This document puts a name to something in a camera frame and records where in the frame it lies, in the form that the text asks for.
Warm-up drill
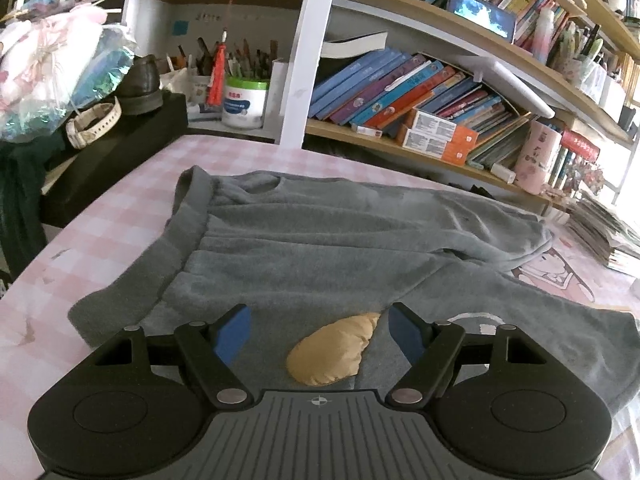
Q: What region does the row of colourful leaning books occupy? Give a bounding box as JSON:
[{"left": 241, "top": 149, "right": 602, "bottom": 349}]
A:
[{"left": 307, "top": 47, "right": 534, "bottom": 171}]

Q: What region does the stack of magazines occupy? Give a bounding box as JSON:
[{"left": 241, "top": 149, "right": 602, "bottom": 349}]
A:
[{"left": 565, "top": 192, "right": 640, "bottom": 279}]

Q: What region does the white wooden bookshelf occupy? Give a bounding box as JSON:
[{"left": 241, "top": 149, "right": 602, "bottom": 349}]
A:
[{"left": 120, "top": 0, "right": 640, "bottom": 213}]

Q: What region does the cream wristwatch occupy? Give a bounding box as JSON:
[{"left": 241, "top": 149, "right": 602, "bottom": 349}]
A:
[{"left": 66, "top": 97, "right": 123, "bottom": 150}]

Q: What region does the black shoe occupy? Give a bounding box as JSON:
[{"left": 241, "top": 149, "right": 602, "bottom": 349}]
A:
[{"left": 116, "top": 55, "right": 165, "bottom": 114}]

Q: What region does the blue-framed tablet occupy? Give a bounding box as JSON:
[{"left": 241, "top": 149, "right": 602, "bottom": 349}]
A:
[{"left": 446, "top": 0, "right": 517, "bottom": 44}]

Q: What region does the orange and white box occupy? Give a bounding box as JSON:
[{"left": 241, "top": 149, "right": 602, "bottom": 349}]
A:
[
  {"left": 410, "top": 109, "right": 479, "bottom": 149},
  {"left": 402, "top": 129, "right": 471, "bottom": 166}
]

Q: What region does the pink cylindrical container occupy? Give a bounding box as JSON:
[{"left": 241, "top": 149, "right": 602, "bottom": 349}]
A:
[{"left": 514, "top": 120, "right": 564, "bottom": 196}]

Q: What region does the thick white-paged book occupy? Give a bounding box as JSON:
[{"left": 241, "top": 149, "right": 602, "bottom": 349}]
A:
[{"left": 320, "top": 32, "right": 390, "bottom": 60}]

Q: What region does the sparkly colourful ornament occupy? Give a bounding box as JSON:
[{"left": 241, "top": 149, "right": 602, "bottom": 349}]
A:
[{"left": 565, "top": 152, "right": 606, "bottom": 196}]

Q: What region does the white flat panel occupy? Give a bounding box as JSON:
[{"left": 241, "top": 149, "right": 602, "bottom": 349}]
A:
[{"left": 452, "top": 52, "right": 556, "bottom": 119}]

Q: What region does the grey sweater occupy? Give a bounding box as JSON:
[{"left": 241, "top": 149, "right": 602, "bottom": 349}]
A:
[{"left": 67, "top": 166, "right": 640, "bottom": 411}]

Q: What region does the tan padded pouch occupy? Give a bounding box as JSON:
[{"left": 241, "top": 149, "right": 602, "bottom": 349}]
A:
[{"left": 286, "top": 312, "right": 382, "bottom": 387}]

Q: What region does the bundle of pens and brushes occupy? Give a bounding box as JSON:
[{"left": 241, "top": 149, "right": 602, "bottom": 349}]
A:
[{"left": 165, "top": 35, "right": 281, "bottom": 84}]

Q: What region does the black box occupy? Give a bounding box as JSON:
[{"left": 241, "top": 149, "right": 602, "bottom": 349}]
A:
[{"left": 40, "top": 92, "right": 190, "bottom": 229}]

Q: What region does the white storage box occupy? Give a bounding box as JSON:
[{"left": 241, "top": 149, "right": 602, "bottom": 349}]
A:
[{"left": 597, "top": 77, "right": 629, "bottom": 119}]

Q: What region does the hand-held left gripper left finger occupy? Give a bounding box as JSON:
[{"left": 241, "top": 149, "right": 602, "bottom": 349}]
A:
[{"left": 75, "top": 303, "right": 253, "bottom": 411}]

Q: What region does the plastic bag of pink items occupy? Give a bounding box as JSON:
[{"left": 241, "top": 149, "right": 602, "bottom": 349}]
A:
[{"left": 0, "top": 10, "right": 137, "bottom": 144}]

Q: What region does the thick red dictionary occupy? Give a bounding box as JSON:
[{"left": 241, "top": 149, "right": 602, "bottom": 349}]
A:
[{"left": 560, "top": 130, "right": 601, "bottom": 162}]

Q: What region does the red tassel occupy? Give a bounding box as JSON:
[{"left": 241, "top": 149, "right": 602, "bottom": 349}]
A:
[{"left": 207, "top": 30, "right": 232, "bottom": 107}]

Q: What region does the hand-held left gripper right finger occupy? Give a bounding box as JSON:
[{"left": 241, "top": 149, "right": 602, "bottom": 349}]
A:
[{"left": 385, "top": 301, "right": 556, "bottom": 409}]

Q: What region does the dark green cloth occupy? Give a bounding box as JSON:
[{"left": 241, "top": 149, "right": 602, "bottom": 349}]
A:
[{"left": 0, "top": 135, "right": 66, "bottom": 281}]

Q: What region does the pastel pink bottle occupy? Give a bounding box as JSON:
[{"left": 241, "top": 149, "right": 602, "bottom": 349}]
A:
[{"left": 531, "top": 2, "right": 556, "bottom": 64}]

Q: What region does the white jar with green rim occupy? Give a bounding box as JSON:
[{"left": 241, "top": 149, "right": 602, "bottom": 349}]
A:
[{"left": 221, "top": 76, "right": 271, "bottom": 130}]

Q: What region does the clear pen holder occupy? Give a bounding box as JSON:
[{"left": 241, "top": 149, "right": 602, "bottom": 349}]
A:
[{"left": 555, "top": 22, "right": 606, "bottom": 91}]

